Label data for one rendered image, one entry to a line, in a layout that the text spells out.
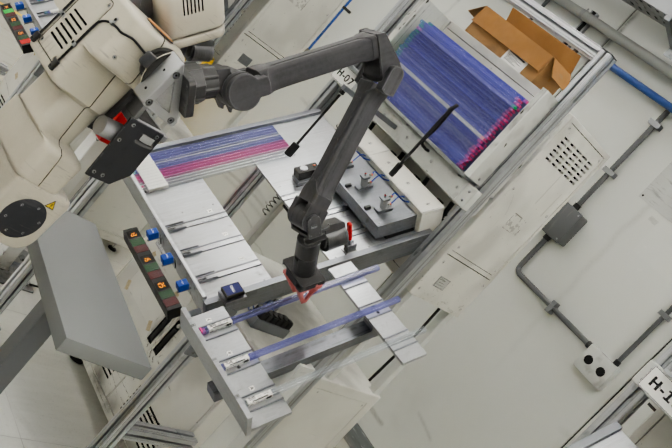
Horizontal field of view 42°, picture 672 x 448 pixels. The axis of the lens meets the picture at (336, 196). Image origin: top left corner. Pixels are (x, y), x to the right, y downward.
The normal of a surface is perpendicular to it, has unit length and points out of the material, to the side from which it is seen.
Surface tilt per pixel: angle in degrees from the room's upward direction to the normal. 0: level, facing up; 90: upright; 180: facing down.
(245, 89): 74
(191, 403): 90
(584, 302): 90
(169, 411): 90
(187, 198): 43
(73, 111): 90
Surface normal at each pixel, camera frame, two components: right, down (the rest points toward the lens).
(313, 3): 0.49, 0.58
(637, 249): -0.57, -0.35
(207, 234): 0.10, -0.77
